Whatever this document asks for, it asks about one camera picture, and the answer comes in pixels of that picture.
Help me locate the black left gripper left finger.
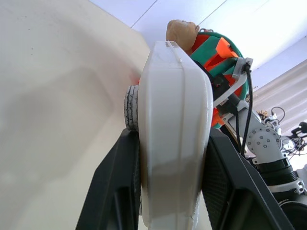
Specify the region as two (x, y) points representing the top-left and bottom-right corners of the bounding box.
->
(75, 128), (142, 230)

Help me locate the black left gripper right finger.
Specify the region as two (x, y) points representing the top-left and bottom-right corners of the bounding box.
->
(201, 130), (296, 230)

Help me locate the white plastic box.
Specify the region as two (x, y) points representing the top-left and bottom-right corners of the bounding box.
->
(138, 40), (214, 230)

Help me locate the tan plush toy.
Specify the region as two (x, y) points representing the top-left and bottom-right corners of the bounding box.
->
(165, 19), (200, 50)

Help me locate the grey round disc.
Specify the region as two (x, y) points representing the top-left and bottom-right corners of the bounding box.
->
(123, 84), (141, 132)

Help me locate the background robot equipment clutter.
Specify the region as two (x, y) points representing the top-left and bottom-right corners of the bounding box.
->
(258, 105), (307, 159)

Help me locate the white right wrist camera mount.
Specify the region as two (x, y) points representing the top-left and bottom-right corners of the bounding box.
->
(213, 57), (254, 106)

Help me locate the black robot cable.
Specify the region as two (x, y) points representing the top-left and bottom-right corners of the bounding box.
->
(233, 64), (254, 154)

